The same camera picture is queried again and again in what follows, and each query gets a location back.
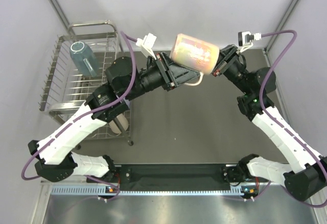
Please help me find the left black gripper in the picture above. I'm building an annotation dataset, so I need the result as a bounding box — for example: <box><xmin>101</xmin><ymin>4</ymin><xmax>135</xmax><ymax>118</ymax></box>
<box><xmin>124</xmin><ymin>51</ymin><xmax>200</xmax><ymax>102</ymax></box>

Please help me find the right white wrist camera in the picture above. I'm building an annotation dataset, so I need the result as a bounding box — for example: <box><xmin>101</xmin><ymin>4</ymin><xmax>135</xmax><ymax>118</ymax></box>
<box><xmin>238</xmin><ymin>31</ymin><xmax>262</xmax><ymax>53</ymax></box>

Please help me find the grey slotted cable duct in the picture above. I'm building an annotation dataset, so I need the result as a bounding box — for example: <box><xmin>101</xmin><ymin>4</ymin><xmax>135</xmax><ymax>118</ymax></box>
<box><xmin>51</xmin><ymin>184</ymin><xmax>258</xmax><ymax>196</ymax></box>

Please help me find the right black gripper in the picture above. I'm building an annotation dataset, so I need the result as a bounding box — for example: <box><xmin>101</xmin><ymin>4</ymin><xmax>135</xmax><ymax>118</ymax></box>
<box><xmin>191</xmin><ymin>45</ymin><xmax>252</xmax><ymax>95</ymax></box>

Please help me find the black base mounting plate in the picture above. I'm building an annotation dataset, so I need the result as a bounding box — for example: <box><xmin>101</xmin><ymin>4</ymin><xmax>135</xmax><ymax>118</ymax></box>
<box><xmin>86</xmin><ymin>163</ymin><xmax>268</xmax><ymax>191</ymax></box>

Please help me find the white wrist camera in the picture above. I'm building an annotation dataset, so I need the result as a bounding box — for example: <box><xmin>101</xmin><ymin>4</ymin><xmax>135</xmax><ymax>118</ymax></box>
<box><xmin>136</xmin><ymin>33</ymin><xmax>157</xmax><ymax>58</ymax></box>
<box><xmin>238</xmin><ymin>31</ymin><xmax>262</xmax><ymax>53</ymax></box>

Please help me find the right aluminium frame post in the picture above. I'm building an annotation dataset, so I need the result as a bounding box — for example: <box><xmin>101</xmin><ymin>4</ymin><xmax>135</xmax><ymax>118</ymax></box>
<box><xmin>263</xmin><ymin>0</ymin><xmax>301</xmax><ymax>57</ymax></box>

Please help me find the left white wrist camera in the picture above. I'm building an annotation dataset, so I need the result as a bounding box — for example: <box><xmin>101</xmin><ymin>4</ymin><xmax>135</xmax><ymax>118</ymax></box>
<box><xmin>136</xmin><ymin>33</ymin><xmax>157</xmax><ymax>58</ymax></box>

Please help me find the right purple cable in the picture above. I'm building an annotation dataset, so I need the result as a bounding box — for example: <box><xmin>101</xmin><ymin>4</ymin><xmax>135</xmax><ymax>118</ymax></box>
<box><xmin>240</xmin><ymin>30</ymin><xmax>327</xmax><ymax>207</ymax></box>

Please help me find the steel dish rack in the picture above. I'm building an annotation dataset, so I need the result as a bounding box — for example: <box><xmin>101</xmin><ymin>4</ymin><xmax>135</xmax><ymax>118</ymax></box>
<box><xmin>38</xmin><ymin>19</ymin><xmax>134</xmax><ymax>150</ymax></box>

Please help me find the aluminium frame post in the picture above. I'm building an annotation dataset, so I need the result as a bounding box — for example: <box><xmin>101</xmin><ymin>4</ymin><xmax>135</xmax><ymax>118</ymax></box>
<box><xmin>263</xmin><ymin>0</ymin><xmax>301</xmax><ymax>57</ymax></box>
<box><xmin>48</xmin><ymin>0</ymin><xmax>69</xmax><ymax>30</ymax></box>

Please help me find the pink mug lavender inside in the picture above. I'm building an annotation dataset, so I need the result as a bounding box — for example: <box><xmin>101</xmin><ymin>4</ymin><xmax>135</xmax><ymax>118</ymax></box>
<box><xmin>170</xmin><ymin>34</ymin><xmax>220</xmax><ymax>86</ymax></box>

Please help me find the teal ceramic mug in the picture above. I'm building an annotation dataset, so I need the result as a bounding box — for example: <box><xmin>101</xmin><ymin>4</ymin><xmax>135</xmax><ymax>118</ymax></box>
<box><xmin>69</xmin><ymin>41</ymin><xmax>99</xmax><ymax>77</ymax></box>

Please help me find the lavender plastic cup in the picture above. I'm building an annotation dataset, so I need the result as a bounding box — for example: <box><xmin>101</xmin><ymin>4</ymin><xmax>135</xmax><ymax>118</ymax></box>
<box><xmin>124</xmin><ymin>101</ymin><xmax>131</xmax><ymax>109</ymax></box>

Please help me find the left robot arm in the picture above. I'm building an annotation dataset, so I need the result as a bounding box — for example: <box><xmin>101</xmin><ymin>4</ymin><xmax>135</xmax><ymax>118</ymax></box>
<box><xmin>28</xmin><ymin>53</ymin><xmax>202</xmax><ymax>182</ymax></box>

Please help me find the left aluminium frame post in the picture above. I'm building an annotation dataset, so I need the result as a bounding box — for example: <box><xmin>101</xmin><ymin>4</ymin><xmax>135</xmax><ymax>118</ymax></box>
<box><xmin>48</xmin><ymin>0</ymin><xmax>69</xmax><ymax>30</ymax></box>

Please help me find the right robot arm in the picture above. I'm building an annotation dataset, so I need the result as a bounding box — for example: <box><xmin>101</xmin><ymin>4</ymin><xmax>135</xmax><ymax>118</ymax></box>
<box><xmin>212</xmin><ymin>45</ymin><xmax>326</xmax><ymax>202</ymax></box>

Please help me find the beige plastic cup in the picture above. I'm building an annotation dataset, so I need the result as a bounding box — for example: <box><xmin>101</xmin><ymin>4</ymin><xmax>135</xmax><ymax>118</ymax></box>
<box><xmin>108</xmin><ymin>113</ymin><xmax>129</xmax><ymax>135</ymax></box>

